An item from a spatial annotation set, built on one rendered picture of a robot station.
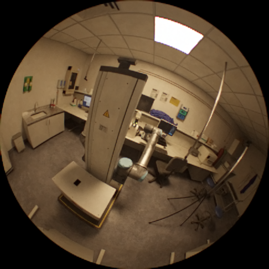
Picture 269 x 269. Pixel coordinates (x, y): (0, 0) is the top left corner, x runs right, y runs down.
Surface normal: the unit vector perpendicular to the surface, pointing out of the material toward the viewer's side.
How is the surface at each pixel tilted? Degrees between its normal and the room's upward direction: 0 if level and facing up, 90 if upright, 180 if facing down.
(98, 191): 0
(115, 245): 0
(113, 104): 90
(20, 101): 90
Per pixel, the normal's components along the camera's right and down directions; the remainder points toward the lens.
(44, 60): 0.92, 0.39
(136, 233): 0.34, -0.84
